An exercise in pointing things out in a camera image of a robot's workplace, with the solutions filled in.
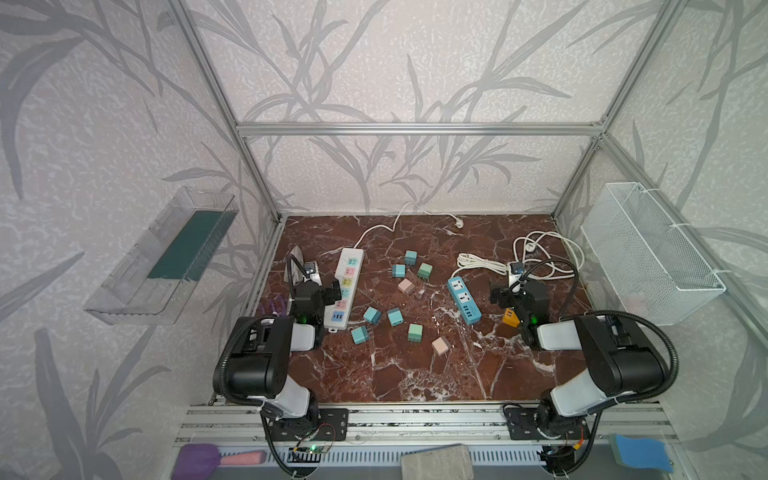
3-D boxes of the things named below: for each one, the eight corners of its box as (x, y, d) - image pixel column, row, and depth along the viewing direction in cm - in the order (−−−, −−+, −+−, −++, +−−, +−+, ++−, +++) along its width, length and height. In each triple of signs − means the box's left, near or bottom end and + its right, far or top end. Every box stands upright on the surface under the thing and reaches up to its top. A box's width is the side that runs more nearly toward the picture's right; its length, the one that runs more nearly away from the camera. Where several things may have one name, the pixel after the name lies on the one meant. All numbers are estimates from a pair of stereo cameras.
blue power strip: (466, 326, 93) (467, 321, 90) (443, 285, 102) (444, 280, 100) (482, 319, 94) (484, 315, 92) (459, 279, 104) (460, 274, 101)
